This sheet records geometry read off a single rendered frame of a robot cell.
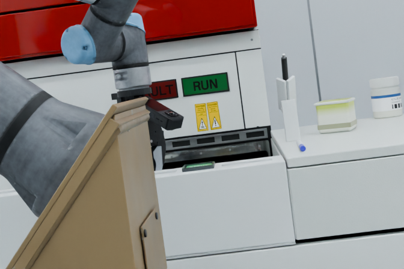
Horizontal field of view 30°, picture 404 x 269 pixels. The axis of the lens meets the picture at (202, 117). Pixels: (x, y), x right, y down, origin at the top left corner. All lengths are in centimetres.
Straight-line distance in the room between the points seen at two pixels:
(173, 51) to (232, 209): 70
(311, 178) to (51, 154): 55
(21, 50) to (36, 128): 103
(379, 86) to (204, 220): 71
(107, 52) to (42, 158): 61
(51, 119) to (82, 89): 103
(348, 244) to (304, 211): 9
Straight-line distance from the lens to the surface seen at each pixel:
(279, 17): 340
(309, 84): 340
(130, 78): 152
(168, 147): 191
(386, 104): 185
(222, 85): 190
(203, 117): 190
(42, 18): 191
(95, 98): 193
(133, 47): 152
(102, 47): 145
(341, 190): 130
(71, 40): 145
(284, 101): 155
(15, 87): 93
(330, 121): 163
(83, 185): 81
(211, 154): 190
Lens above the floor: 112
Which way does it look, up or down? 3 degrees down
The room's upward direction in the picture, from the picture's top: 7 degrees counter-clockwise
